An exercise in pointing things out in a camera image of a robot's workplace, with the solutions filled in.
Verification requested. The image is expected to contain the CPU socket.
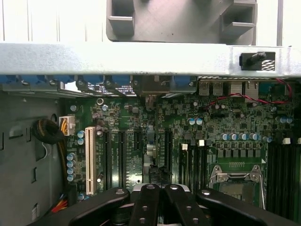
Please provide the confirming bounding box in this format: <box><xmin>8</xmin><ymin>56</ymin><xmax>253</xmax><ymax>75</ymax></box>
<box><xmin>208</xmin><ymin>163</ymin><xmax>268</xmax><ymax>210</ymax></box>

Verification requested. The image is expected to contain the short black expansion slot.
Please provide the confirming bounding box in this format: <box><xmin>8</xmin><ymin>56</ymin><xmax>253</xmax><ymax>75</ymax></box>
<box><xmin>135</xmin><ymin>129</ymin><xmax>143</xmax><ymax>151</ymax></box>

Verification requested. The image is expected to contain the blue expansion slot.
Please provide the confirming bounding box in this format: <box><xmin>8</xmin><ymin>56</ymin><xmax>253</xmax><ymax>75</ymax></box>
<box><xmin>146</xmin><ymin>125</ymin><xmax>156</xmax><ymax>145</ymax></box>

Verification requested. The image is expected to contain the white expansion slot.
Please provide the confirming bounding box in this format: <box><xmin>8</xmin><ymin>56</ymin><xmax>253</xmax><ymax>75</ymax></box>
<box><xmin>84</xmin><ymin>126</ymin><xmax>95</xmax><ymax>195</ymax></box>

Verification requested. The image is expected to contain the green motherboard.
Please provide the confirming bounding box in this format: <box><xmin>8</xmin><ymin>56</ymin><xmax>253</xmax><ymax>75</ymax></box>
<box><xmin>60</xmin><ymin>81</ymin><xmax>301</xmax><ymax>212</ymax></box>

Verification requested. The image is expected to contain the white power connector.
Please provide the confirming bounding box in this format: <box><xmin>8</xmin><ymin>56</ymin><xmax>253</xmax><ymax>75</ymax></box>
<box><xmin>58</xmin><ymin>114</ymin><xmax>76</xmax><ymax>137</ymax></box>

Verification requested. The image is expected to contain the open black PC case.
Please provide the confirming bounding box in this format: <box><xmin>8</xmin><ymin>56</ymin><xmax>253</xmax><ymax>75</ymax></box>
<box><xmin>0</xmin><ymin>41</ymin><xmax>301</xmax><ymax>226</ymax></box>

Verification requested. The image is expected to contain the grey plastic parts rack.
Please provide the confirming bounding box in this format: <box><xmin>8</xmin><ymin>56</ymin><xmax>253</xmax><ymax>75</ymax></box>
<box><xmin>105</xmin><ymin>0</ymin><xmax>258</xmax><ymax>46</ymax></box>

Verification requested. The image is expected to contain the coloured wire bundle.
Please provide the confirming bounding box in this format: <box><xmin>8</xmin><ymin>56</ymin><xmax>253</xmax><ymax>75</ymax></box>
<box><xmin>50</xmin><ymin>193</ymin><xmax>70</xmax><ymax>214</ymax></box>

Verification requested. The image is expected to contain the red black twisted wire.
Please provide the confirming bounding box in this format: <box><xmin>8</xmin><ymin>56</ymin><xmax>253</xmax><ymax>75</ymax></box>
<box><xmin>201</xmin><ymin>78</ymin><xmax>294</xmax><ymax>112</ymax></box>

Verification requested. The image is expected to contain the black sleeved power cable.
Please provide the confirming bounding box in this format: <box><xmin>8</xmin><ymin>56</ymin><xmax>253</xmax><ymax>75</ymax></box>
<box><xmin>32</xmin><ymin>118</ymin><xmax>70</xmax><ymax>189</ymax></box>

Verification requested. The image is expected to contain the black case switch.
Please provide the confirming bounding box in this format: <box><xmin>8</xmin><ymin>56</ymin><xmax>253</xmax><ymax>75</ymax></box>
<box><xmin>238</xmin><ymin>51</ymin><xmax>276</xmax><ymax>72</ymax></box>

